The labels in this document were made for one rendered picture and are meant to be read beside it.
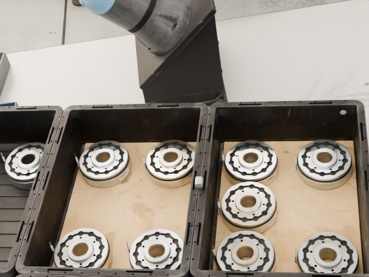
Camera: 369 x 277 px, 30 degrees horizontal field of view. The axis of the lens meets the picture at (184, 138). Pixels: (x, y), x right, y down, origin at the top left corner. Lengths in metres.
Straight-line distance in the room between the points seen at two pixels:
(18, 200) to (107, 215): 0.20
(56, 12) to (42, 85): 1.51
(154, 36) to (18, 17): 1.89
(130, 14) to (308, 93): 0.48
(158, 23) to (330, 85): 0.46
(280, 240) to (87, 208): 0.38
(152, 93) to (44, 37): 1.63
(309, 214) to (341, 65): 0.57
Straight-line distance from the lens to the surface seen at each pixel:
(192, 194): 1.22
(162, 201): 1.35
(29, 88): 1.88
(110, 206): 1.37
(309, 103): 1.36
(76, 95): 1.81
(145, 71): 1.64
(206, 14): 1.52
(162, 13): 1.55
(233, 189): 1.31
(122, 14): 1.53
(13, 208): 1.43
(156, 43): 1.57
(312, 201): 1.32
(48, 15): 3.36
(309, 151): 1.36
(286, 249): 1.26
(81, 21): 3.26
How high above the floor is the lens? 1.89
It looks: 47 degrees down
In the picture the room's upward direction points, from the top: 11 degrees counter-clockwise
